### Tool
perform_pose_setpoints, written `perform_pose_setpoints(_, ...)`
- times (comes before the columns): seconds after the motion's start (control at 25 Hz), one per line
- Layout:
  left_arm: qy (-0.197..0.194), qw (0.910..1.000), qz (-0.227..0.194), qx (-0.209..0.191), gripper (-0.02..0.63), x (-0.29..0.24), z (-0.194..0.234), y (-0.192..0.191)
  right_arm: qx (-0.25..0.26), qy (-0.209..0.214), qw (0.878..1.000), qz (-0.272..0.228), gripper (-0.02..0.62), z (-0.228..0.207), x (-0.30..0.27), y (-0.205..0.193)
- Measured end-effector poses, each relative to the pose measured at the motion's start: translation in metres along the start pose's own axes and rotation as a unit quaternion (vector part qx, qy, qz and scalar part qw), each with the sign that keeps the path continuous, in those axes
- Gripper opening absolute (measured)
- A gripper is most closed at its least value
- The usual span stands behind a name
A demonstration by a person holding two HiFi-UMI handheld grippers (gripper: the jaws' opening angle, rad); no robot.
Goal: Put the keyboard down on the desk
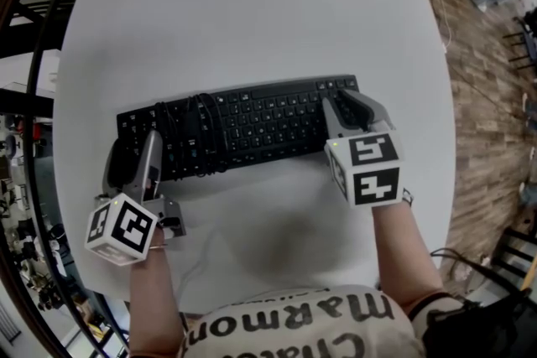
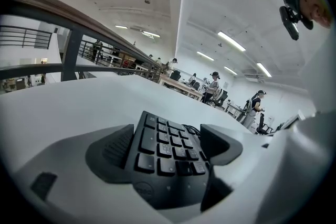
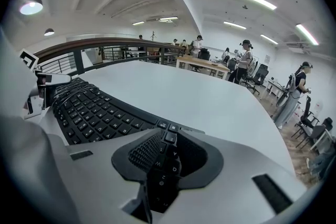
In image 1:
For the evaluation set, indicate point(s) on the white printed shirt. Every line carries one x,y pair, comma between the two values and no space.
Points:
390,343

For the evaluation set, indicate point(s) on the person's right forearm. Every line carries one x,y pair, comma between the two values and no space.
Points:
403,255

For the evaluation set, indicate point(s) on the person's left hand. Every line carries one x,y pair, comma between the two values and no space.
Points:
159,238

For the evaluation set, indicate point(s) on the black bag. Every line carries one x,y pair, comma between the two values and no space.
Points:
482,331

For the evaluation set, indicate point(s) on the black keyboard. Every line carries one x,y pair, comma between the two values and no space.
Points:
272,117

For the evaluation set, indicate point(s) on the person's left forearm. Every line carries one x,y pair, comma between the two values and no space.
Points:
151,306

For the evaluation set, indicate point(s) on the white table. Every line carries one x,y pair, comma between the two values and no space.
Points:
251,12

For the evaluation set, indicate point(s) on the brown handrail black railing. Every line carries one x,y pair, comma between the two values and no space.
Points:
30,100

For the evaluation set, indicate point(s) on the black metal stand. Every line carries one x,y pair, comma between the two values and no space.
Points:
526,37

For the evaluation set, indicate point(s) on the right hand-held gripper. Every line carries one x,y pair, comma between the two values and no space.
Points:
369,172

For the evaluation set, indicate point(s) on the black chair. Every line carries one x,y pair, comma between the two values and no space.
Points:
516,260

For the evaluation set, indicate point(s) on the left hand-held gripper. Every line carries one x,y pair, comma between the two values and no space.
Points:
121,230

